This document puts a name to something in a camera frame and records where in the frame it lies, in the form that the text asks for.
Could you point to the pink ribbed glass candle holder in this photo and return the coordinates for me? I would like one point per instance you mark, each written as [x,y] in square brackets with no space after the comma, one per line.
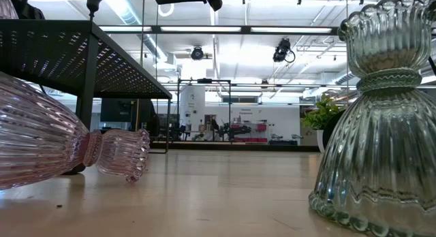
[7,7]
[41,135]

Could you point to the green ribbed glass candle holder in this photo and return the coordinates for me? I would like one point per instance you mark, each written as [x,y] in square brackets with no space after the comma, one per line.
[381,145]

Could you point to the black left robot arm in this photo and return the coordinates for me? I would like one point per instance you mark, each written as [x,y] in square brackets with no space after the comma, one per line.
[29,10]

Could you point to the black overhead light bar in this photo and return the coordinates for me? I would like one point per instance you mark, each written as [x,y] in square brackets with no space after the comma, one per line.
[155,29]

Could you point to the black round ceiling fixture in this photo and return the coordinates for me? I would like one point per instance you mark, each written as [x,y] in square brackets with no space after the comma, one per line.
[197,54]

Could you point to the dark cabinet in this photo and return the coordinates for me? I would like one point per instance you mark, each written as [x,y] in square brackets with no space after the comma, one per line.
[119,111]

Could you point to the black perforated metal shelf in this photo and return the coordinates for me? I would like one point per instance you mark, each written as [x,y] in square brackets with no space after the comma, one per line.
[51,53]

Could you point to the red storage bins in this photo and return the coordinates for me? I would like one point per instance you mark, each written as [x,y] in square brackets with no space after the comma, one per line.
[261,127]

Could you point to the small green potted plant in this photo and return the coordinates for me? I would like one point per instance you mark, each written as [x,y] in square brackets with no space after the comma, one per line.
[320,116]

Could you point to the distant black frame stand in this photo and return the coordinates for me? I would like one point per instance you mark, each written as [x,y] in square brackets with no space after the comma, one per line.
[204,80]

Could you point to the black overhead camera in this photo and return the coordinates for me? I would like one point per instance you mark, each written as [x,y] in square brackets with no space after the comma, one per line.
[281,51]

